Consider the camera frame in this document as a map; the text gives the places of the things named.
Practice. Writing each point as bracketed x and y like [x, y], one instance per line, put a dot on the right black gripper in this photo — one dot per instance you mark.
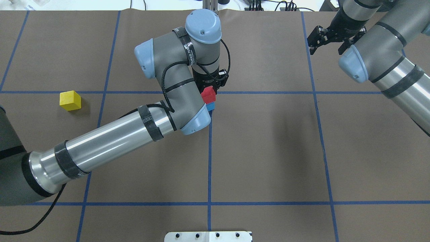
[343, 24]

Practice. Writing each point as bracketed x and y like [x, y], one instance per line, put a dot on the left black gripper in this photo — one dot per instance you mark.
[204, 81]

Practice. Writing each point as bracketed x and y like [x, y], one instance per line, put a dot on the red cube block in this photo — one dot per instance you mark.
[208, 95]

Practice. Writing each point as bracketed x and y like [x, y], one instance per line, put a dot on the blue cube block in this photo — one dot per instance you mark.
[210, 106]

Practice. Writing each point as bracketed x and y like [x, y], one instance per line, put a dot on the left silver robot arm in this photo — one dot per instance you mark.
[184, 62]

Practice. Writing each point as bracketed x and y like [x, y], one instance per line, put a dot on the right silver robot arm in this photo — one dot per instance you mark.
[375, 55]

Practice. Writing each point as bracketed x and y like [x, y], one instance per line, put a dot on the yellow cube block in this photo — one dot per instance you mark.
[70, 100]

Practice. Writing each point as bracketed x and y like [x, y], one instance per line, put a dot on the aluminium frame post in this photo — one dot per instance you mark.
[211, 5]

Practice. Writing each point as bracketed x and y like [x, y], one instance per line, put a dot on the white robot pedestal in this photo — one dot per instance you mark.
[209, 236]

